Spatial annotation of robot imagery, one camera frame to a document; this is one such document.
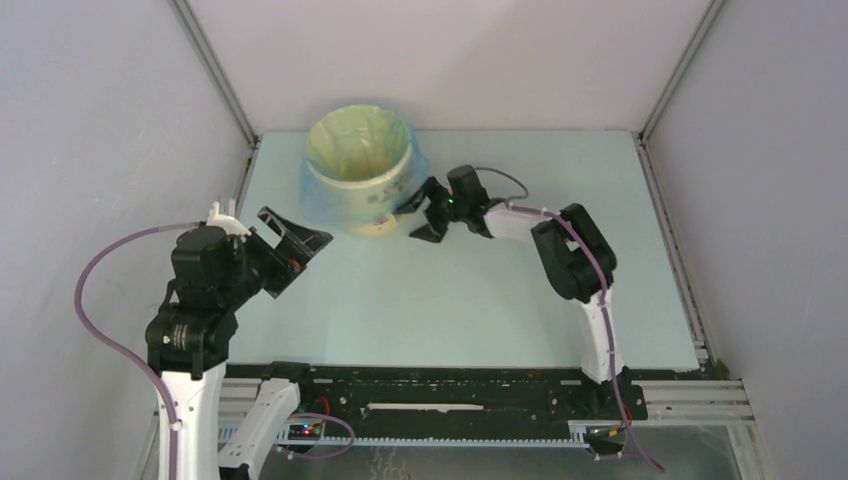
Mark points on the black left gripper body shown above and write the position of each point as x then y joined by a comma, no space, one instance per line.
247,277

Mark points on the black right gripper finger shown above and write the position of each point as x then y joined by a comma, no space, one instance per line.
433,231
431,190

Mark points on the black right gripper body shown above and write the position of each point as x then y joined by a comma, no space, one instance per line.
456,208

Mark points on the yellow capybara trash bin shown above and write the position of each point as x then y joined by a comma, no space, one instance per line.
371,222

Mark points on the blue plastic trash bag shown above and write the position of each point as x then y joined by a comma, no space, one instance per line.
361,179

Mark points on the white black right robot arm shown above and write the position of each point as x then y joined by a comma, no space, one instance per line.
577,260

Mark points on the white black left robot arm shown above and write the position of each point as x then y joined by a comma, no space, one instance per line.
188,350

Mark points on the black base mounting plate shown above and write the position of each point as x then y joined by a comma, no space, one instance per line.
456,403

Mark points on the small electronics board with LEDs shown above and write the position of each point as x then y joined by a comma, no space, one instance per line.
305,431

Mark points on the white cable duct rail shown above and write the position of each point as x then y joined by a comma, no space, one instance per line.
284,439

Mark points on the aluminium frame rail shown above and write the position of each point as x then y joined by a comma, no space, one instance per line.
696,403

